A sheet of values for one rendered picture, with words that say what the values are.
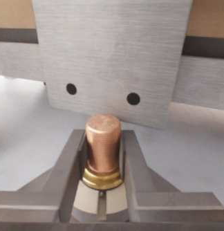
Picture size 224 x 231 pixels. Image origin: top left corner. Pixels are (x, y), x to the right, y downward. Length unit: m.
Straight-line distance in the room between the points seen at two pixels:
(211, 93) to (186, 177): 0.14
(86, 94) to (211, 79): 0.12
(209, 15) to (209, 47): 0.03
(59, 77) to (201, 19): 0.16
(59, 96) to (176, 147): 0.23
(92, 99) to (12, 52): 0.16
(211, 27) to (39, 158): 0.30
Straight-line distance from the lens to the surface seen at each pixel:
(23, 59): 0.27
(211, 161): 0.33
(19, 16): 0.32
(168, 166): 0.29
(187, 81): 0.19
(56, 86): 0.17
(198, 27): 0.22
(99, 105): 0.15
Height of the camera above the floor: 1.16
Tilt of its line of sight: 30 degrees up
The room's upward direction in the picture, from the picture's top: 178 degrees counter-clockwise
